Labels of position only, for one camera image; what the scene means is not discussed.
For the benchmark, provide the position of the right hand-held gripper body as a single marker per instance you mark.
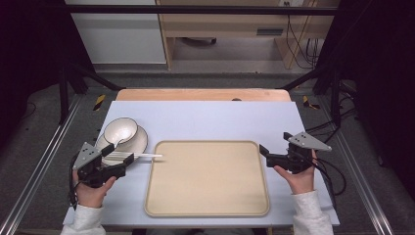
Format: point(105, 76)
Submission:
point(298, 160)

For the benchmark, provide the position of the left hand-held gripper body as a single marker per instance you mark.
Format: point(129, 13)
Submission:
point(87, 156)

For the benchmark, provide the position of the white spoon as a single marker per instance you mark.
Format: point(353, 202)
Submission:
point(147, 155)
point(118, 142)

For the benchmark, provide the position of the person's right hand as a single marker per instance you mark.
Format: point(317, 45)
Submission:
point(301, 182)

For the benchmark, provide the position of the person's left hand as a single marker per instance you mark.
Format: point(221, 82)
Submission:
point(91, 196)

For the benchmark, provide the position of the white plate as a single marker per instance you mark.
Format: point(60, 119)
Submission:
point(138, 142)

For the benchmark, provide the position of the white bowl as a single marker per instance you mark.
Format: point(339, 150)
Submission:
point(122, 128)

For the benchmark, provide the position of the black metal stand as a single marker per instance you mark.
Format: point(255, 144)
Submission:
point(63, 94)
point(334, 98)

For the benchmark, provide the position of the pale blue table board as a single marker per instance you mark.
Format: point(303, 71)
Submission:
point(208, 120)

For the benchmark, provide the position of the beige tray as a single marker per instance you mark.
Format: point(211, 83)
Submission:
point(207, 179)

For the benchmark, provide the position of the black curtain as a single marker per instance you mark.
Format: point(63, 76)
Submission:
point(381, 81)
point(32, 49)

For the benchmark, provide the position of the white cabinet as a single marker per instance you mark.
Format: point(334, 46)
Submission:
point(120, 36)

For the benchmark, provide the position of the wooden desk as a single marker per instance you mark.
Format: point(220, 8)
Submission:
point(228, 26)

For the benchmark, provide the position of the aluminium rail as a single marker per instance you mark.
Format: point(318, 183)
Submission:
point(39, 163)
point(355, 169)

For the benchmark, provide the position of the black frame crossbar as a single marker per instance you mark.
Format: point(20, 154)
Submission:
point(195, 9)

